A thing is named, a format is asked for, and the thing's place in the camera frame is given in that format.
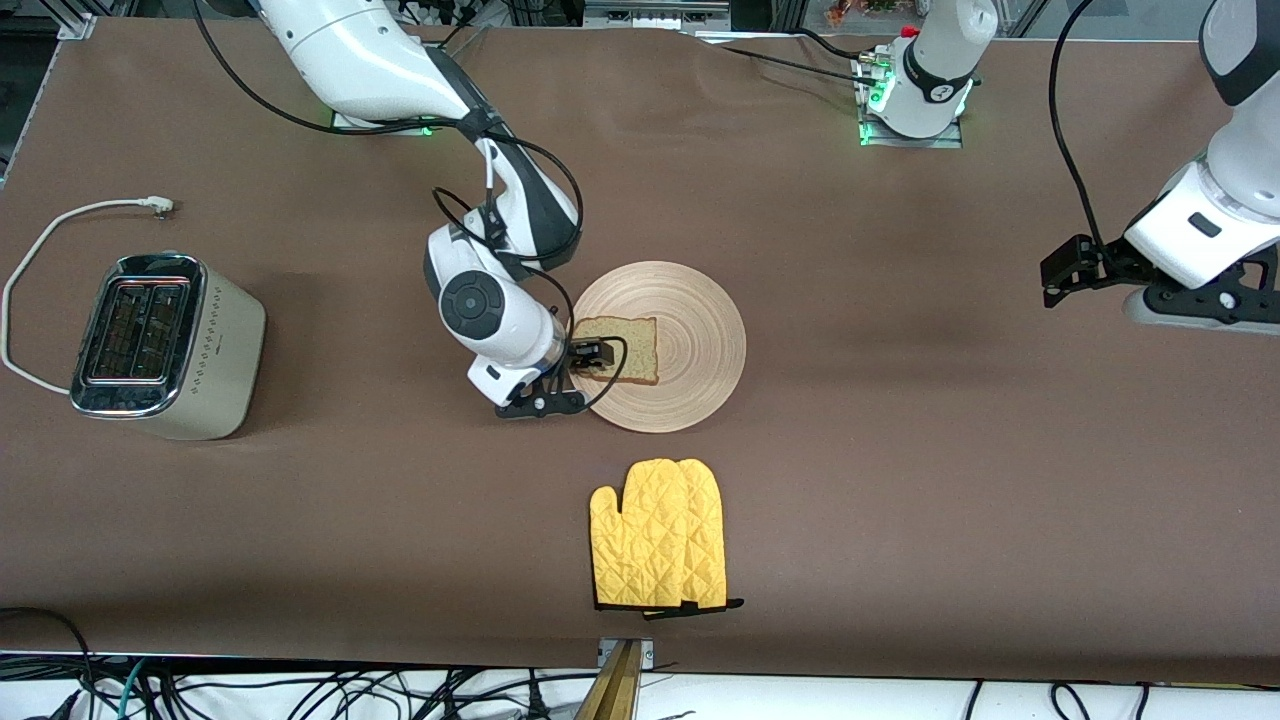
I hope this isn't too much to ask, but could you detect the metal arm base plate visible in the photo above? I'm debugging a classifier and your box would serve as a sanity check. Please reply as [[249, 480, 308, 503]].
[[858, 110, 964, 150], [330, 108, 439, 136]]

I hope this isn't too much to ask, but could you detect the teal floor cable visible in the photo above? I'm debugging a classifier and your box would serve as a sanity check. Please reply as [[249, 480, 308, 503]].
[[115, 658, 153, 720]]

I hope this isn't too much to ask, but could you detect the cream and chrome toaster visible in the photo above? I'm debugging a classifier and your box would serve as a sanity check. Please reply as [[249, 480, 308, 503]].
[[70, 253, 267, 442]]

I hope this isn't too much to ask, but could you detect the black base power cable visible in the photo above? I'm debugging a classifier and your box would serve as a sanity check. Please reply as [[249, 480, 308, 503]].
[[690, 28, 881, 89]]

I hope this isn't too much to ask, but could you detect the yellow quilted oven mitt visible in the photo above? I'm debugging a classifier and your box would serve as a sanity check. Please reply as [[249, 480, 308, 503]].
[[589, 458, 701, 611], [675, 458, 746, 619]]

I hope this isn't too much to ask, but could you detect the round light wooden plate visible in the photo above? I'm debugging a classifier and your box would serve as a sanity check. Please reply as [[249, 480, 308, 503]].
[[570, 261, 747, 434]]

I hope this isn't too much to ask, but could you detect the white toaster power cable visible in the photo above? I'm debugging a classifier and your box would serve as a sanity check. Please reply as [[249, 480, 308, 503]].
[[0, 196, 177, 396]]

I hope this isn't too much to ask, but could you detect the brass coloured bar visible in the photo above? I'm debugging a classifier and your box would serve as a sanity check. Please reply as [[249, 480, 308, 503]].
[[573, 640, 642, 720]]

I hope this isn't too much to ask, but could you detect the slice of brown-crust bread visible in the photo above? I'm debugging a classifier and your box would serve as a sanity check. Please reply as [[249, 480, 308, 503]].
[[572, 316, 661, 386]]

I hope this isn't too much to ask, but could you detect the grey equipment box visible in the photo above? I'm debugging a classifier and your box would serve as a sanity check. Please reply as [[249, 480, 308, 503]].
[[584, 0, 732, 30]]

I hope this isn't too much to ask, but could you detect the black floor cable loop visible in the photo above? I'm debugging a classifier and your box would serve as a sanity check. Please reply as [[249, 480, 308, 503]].
[[0, 606, 98, 720]]

